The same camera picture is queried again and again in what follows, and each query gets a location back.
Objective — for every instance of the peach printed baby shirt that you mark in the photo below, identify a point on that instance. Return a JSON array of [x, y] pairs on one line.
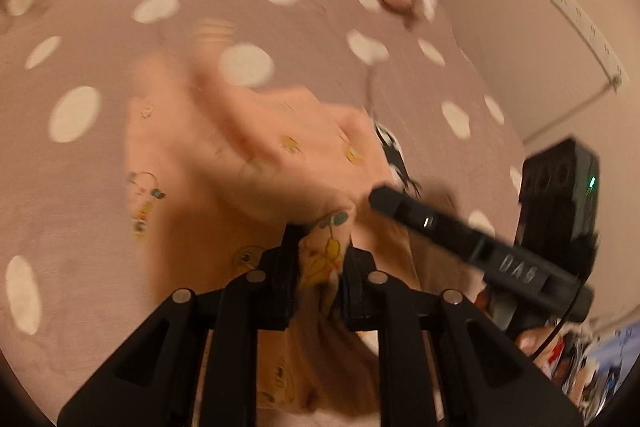
[[280, 167]]

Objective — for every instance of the white wall power strip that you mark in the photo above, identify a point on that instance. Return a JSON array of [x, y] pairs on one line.
[[590, 37]]

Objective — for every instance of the person's right hand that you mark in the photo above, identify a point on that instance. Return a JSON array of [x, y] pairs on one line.
[[532, 338]]

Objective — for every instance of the polka dot blanket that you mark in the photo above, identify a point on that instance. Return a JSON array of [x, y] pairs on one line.
[[100, 207]]

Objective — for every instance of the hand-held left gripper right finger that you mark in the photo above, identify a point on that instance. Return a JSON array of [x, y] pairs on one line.
[[357, 292]]

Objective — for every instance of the colourful printed clutter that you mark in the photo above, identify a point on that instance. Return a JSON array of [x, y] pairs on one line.
[[595, 367]]

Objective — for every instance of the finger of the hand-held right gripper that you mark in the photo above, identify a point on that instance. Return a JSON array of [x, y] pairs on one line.
[[430, 222]]

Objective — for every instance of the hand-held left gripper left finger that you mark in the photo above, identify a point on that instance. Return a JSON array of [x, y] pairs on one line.
[[285, 287]]

